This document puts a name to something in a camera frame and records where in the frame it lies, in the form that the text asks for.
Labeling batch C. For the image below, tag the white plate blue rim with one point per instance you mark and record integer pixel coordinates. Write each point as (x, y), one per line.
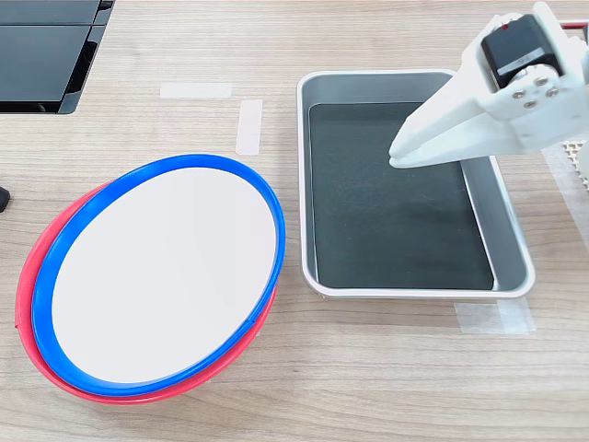
(161, 276)

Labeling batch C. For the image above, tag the red edged object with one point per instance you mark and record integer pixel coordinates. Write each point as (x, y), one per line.
(577, 25)

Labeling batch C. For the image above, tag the pale perforated plate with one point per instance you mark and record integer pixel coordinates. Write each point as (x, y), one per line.
(573, 156)

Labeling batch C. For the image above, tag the clear tape strip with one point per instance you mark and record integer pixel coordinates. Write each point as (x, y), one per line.
(195, 90)
(249, 126)
(494, 317)
(563, 184)

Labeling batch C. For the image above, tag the steel tray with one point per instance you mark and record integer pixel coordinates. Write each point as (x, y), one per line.
(506, 239)

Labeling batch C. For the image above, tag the black tray mat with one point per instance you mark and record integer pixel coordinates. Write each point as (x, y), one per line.
(391, 221)

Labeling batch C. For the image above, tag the black glossy device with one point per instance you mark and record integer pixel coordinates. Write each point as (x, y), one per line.
(37, 60)

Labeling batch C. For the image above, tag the small black object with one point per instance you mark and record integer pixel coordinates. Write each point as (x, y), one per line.
(3, 199)

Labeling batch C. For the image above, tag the white plate red rim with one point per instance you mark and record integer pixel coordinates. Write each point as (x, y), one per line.
(26, 299)

